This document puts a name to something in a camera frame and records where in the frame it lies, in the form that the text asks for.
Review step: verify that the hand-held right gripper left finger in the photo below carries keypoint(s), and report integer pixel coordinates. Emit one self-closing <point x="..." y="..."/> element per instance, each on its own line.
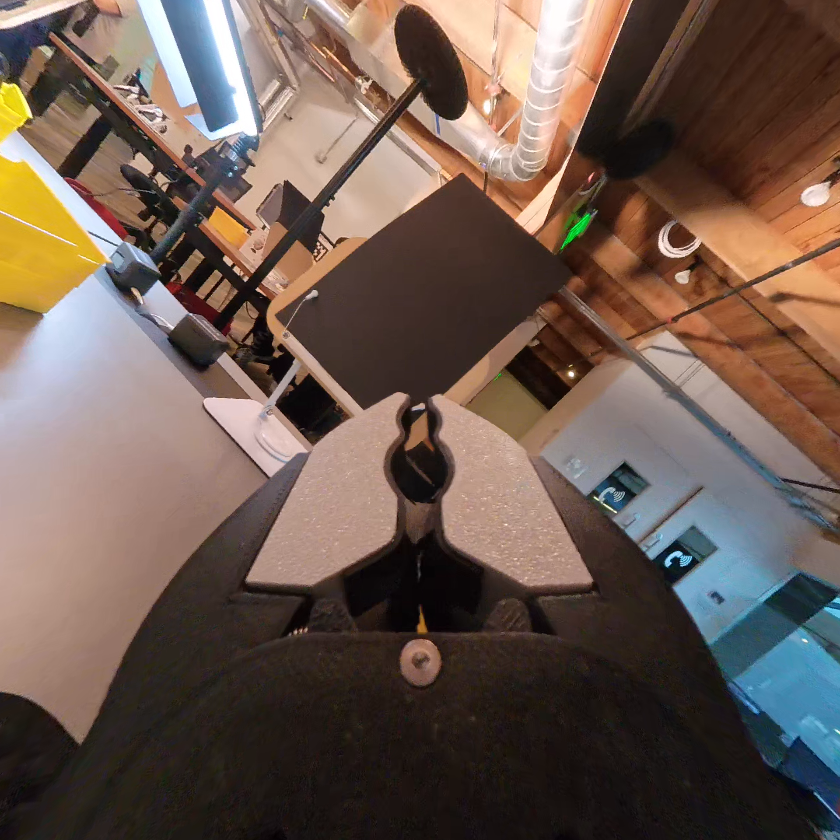
<point x="328" y="499"/>

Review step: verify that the white light bulb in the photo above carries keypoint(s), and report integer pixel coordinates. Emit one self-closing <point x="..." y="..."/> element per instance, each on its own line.
<point x="684" y="275"/>
<point x="817" y="193"/>

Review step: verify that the black office chair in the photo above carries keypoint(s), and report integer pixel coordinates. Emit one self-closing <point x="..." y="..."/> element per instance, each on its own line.
<point x="148" y="187"/>

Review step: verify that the silver ventilation duct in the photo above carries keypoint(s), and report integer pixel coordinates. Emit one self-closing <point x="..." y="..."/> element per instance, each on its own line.
<point x="551" y="85"/>

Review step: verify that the white plastic packaging tray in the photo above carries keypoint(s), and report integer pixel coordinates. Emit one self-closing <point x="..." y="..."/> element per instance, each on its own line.
<point x="229" y="420"/>

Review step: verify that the dark door window with logo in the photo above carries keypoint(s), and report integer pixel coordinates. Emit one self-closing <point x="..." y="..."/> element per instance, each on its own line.
<point x="682" y="558"/>
<point x="617" y="495"/>

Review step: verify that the grey power adapter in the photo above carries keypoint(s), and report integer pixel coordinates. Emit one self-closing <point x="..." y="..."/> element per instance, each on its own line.
<point x="197" y="338"/>
<point x="134" y="266"/>

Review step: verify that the green exit sign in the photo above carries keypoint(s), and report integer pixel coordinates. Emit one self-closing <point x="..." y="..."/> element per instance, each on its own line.
<point x="577" y="229"/>

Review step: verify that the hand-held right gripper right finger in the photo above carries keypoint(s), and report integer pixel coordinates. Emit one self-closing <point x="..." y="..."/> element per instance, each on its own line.
<point x="512" y="512"/>

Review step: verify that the black board wooden edge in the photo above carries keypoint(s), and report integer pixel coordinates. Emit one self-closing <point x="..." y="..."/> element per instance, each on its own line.
<point x="426" y="295"/>

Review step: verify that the yellow plastic bin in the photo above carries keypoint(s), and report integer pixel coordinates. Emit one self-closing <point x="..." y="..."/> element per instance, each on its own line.
<point x="39" y="229"/>
<point x="13" y="111"/>

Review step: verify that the led panel light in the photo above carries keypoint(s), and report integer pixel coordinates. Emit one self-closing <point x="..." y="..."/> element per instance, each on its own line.
<point x="203" y="65"/>

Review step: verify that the wooden office desk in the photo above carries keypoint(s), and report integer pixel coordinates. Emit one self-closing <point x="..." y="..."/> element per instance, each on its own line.
<point x="98" y="82"/>

